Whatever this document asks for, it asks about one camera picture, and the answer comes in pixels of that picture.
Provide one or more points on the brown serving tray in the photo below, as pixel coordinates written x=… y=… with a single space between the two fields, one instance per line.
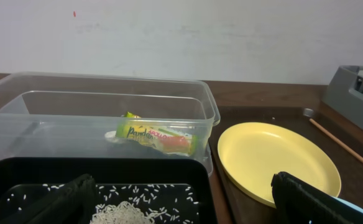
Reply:
x=244 y=209

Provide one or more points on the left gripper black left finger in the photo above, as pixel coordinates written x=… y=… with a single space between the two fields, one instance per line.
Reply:
x=51 y=199

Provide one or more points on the white tissue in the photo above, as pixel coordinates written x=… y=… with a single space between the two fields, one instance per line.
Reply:
x=111 y=137

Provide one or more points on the light blue bowl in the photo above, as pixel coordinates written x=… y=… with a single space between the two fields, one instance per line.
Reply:
x=349 y=204

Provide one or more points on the clear plastic bin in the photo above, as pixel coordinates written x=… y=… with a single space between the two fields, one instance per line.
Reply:
x=67 y=115

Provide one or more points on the food scraps rice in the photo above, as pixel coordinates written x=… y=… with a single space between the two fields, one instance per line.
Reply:
x=115 y=203

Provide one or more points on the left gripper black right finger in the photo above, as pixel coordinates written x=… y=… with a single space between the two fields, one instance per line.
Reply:
x=299 y=202

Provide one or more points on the yellow plate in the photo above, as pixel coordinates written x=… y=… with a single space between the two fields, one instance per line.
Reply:
x=252 y=153

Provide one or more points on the green snack wrapper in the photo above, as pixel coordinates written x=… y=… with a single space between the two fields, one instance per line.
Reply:
x=169 y=138

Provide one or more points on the black tray bin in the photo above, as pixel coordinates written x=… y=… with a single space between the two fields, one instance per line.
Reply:
x=122 y=171

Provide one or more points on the wooden chopstick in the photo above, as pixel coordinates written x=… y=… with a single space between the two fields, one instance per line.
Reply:
x=335 y=139

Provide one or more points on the grey dishwasher rack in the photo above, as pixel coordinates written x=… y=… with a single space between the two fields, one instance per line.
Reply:
x=344 y=93

